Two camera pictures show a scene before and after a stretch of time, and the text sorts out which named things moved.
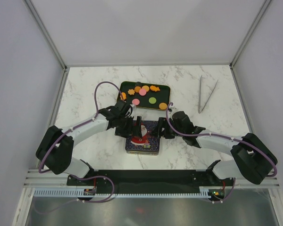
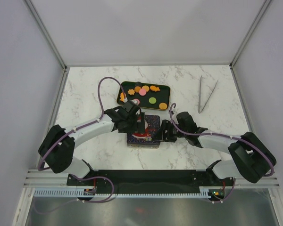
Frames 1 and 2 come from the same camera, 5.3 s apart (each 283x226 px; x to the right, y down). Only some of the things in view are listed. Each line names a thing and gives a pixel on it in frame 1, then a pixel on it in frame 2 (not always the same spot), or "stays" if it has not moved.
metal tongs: (199, 109) stays
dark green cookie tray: (153, 96) stays
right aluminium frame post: (259, 17) stays
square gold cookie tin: (145, 152) → (143, 144)
